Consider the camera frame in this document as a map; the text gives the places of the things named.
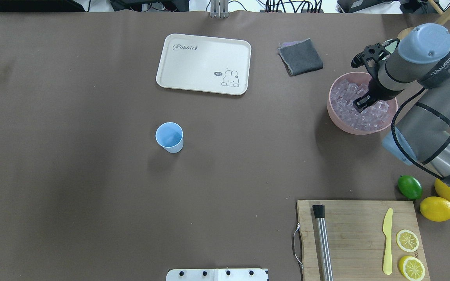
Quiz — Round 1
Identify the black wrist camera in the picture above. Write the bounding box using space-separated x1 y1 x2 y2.
350 43 391 74

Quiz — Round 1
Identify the lemon slice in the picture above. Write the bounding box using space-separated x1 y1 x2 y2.
398 256 426 281
395 229 420 253

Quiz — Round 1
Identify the aluminium frame post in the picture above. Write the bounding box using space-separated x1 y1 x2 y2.
209 0 230 18

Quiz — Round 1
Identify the pile of clear ice cubes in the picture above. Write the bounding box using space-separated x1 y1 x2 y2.
329 78 396 133

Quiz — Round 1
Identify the pink bowl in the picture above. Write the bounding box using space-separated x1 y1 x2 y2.
327 72 398 135

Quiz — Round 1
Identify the wooden cutting board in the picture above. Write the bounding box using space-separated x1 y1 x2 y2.
296 200 421 281

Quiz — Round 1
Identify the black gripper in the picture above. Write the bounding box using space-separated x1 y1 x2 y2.
353 76 405 114

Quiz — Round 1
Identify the dark grey folded cloth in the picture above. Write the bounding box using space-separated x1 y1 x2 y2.
277 38 323 76

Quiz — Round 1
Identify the green lime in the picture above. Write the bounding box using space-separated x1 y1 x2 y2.
398 175 423 200

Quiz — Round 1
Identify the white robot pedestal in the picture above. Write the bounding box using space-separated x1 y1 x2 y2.
166 268 269 281

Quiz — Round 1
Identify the yellow lemon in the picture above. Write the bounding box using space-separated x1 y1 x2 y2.
434 178 450 201
420 196 450 222

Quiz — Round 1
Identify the mint green bowl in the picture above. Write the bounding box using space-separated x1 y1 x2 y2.
383 38 400 54

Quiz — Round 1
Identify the yellow plastic knife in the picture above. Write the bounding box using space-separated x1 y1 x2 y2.
382 208 393 275

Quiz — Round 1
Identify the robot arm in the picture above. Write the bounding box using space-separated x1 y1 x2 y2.
351 23 450 187

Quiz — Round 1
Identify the light blue plastic cup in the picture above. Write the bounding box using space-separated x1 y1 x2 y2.
155 122 184 153

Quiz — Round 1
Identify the cream rabbit tray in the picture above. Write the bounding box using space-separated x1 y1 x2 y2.
156 34 252 96

